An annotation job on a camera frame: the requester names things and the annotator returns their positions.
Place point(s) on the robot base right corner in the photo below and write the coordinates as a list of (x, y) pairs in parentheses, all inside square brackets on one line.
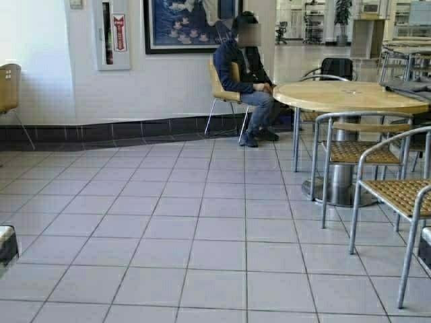
[(424, 247)]

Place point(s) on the robot base left corner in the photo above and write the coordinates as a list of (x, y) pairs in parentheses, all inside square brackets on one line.
[(9, 245)]

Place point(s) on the wooden chair under person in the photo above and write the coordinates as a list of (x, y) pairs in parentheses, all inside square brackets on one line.
[(221, 95)]

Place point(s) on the seated person in dark jacket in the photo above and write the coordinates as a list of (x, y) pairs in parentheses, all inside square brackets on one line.
[(240, 69)]

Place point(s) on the round wooden cafe table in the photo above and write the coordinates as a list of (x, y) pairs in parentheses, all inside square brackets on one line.
[(340, 105)]

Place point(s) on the metal wicker chair middle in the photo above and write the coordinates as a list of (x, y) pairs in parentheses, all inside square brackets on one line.
[(357, 151)]

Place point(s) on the metal wicker chair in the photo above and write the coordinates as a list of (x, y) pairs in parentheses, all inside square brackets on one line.
[(357, 151), (409, 199)]

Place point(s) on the black chair behind table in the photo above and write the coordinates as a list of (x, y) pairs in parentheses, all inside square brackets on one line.
[(332, 69)]

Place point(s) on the metal wicker chair right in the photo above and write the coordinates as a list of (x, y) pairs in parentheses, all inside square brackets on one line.
[(409, 199)]

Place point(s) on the grey bag on table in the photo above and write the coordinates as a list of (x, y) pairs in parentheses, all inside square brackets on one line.
[(418, 89)]

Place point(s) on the wooden chair far left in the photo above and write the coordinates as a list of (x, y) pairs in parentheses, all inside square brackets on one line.
[(10, 94)]

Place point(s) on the framed blue wall picture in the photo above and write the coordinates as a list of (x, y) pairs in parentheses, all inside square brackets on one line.
[(187, 27)]

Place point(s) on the fire extinguisher wall cabinet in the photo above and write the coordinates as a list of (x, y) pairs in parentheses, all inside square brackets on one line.
[(110, 20)]

